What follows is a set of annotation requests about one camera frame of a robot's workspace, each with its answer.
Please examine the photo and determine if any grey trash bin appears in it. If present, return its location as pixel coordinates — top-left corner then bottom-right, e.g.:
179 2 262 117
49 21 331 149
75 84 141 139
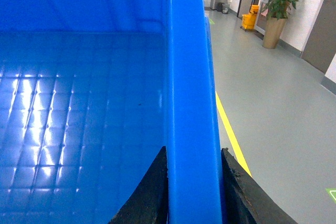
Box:
222 3 230 14

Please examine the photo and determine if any large blue plastic crate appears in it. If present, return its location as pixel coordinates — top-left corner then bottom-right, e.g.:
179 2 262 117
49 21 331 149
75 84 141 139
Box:
1 0 227 223

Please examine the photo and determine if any green potted plant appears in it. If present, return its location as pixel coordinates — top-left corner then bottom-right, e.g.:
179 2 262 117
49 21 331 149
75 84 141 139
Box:
262 0 299 49

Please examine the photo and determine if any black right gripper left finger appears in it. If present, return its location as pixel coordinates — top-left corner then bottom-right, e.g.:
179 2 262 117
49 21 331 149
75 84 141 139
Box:
109 146 169 223

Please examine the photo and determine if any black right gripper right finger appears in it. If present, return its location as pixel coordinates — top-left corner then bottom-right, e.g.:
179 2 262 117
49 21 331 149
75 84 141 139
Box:
221 148 296 223

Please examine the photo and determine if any yellow mop bucket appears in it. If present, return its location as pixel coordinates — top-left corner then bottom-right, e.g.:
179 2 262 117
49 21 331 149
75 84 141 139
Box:
241 5 259 30

